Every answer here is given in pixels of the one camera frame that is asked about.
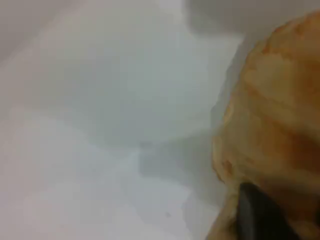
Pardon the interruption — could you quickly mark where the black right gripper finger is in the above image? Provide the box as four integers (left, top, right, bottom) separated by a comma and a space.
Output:
236, 182, 303, 240

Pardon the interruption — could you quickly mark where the long ridged golden bread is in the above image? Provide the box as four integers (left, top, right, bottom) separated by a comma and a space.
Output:
204, 9, 320, 240

